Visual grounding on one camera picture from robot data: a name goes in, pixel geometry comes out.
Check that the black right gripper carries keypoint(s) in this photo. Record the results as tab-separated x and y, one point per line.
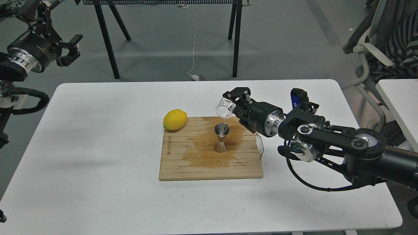
257	117

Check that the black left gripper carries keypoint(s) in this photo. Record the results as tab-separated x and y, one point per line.
37	15

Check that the small clear glass beaker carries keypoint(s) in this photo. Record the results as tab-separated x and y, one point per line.
225	108

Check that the steel double jigger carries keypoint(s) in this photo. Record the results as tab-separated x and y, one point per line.
221	130

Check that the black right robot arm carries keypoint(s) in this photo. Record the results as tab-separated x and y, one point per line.
361	155

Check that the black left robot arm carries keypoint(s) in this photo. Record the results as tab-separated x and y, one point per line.
15	68

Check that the yellow lemon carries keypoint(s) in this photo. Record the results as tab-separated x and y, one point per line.
174	119

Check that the wooden cutting board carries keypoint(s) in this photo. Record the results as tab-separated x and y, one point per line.
189	153

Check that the grey office chair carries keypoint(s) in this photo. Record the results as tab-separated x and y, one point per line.
386	43

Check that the white side table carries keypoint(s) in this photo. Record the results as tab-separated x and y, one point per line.
401	97

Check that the black metal frame table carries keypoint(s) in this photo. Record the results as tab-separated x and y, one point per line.
234	25

